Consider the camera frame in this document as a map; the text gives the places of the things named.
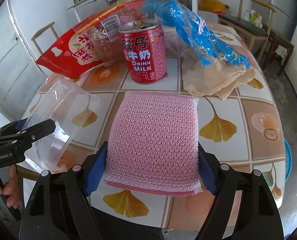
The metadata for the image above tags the wooden chair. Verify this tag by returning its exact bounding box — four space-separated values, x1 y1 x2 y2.
217 0 279 62
31 21 59 55

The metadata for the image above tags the white door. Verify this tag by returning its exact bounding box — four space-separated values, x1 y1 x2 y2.
0 0 46 120

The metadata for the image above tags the clear plastic food container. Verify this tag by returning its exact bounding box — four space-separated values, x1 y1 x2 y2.
23 79 101 173

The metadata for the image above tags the dark wooden stool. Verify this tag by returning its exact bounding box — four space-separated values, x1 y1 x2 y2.
262 30 294 75

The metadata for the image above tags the yellow bag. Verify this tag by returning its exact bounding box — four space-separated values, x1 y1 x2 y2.
198 0 230 14

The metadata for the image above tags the person left hand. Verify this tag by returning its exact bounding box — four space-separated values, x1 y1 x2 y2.
0 165 21 209

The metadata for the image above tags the pink scouring sponge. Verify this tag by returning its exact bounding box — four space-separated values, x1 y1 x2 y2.
104 91 202 196

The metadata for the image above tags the blue plastic wrapper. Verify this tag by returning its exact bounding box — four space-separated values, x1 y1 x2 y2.
148 0 250 68

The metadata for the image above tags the red snack bag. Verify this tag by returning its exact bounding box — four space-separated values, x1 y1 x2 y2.
37 0 163 79

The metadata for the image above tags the wooden chair right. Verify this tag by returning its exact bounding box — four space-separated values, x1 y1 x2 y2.
217 0 279 62

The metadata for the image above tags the beige cloth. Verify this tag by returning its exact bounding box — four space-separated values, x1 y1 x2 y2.
181 58 256 100

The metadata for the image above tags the red milk drink can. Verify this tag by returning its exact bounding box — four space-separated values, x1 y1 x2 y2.
119 19 167 85

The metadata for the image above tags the wooden chair left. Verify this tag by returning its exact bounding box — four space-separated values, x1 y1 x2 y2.
31 21 59 55

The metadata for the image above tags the blue plastic trash basket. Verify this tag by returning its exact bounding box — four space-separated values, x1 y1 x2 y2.
284 139 293 181

